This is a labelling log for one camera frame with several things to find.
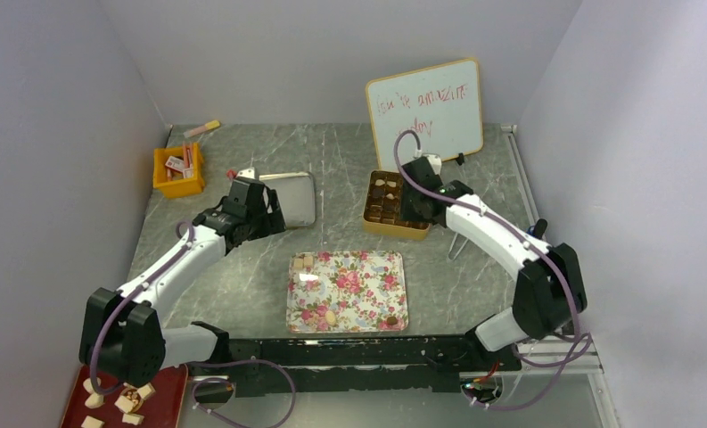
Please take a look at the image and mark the floral rectangular tray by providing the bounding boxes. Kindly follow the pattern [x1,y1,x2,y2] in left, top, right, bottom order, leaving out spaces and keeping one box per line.
[286,251,409,334]

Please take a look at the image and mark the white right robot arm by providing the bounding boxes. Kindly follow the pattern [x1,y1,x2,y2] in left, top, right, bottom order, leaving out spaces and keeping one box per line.
[399,156,588,370]

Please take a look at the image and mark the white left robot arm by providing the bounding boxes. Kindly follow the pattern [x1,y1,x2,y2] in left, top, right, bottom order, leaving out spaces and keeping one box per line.
[79,177,286,395]

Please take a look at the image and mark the gold chocolate tin box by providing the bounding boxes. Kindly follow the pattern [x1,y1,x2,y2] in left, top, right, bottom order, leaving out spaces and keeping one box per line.
[362,170,431,241]

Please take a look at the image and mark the silver tin lid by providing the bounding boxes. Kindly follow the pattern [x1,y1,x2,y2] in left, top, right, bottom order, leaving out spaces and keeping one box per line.
[259,171,317,228]

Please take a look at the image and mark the yellow plastic bin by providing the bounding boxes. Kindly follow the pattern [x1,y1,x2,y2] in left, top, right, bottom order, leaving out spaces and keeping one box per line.
[152,143,206,199]

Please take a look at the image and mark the pink yellow marker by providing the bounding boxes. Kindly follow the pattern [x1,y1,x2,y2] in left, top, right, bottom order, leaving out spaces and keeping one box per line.
[183,120,221,139]

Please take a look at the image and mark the whiteboard with red writing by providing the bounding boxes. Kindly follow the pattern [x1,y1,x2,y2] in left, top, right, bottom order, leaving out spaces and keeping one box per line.
[366,58,484,172]

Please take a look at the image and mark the red lacquer tray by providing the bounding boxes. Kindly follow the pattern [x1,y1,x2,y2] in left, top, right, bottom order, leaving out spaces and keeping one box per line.
[60,366,188,427]

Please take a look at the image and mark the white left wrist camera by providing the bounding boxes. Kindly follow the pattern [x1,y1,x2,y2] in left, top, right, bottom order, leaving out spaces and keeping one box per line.
[235,168,259,182]

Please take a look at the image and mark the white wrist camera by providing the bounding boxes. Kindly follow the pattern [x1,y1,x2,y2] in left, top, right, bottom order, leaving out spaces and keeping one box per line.
[422,153,442,175]
[235,168,259,182]

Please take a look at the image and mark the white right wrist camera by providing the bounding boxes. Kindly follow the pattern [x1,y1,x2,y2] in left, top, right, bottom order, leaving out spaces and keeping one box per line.
[422,153,442,175]

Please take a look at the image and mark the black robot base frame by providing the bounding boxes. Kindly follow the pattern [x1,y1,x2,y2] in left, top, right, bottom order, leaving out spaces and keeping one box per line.
[189,333,522,398]

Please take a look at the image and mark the aluminium rail frame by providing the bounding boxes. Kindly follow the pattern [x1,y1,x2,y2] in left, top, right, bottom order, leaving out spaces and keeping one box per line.
[501,124,621,427]

